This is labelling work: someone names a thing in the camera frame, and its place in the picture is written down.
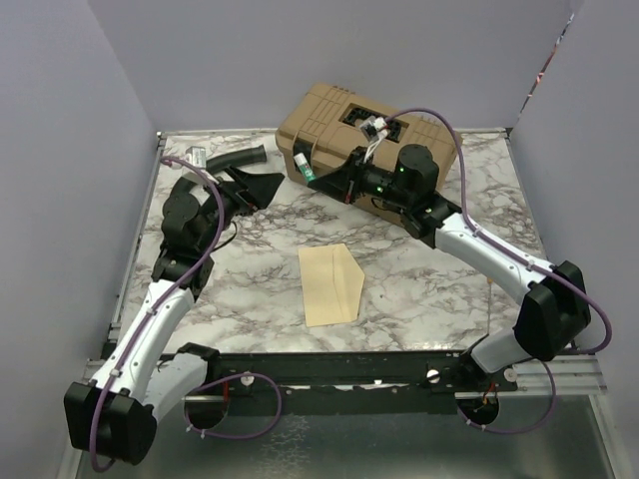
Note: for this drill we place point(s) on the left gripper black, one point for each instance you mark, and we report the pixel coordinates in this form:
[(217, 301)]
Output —
[(257, 189)]

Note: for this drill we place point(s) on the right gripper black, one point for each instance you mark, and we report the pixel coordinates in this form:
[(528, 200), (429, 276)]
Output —
[(344, 182)]

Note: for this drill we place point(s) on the green white glue stick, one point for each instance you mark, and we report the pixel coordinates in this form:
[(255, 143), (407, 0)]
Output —
[(304, 166)]

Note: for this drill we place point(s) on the cream paper envelope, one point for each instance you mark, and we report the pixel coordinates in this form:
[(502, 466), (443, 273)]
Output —
[(332, 283)]

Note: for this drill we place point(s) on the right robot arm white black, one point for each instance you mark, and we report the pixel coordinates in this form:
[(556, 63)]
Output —
[(553, 309)]

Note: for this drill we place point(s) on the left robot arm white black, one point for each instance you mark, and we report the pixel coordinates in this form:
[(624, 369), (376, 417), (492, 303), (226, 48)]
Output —
[(116, 413)]

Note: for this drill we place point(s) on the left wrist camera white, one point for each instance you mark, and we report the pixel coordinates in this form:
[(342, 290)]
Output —
[(197, 156)]

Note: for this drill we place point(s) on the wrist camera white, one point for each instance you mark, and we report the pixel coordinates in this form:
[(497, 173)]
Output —
[(375, 129), (197, 156)]

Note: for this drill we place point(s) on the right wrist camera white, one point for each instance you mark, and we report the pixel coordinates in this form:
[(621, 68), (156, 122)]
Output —
[(375, 129)]

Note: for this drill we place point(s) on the yellow handled screwdriver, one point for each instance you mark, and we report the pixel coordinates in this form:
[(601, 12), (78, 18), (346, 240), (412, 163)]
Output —
[(489, 304)]

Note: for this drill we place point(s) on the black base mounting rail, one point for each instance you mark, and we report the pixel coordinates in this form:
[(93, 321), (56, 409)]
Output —
[(338, 383)]

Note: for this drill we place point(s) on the aluminium extrusion rail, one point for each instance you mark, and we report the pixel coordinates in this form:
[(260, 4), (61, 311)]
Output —
[(559, 371)]

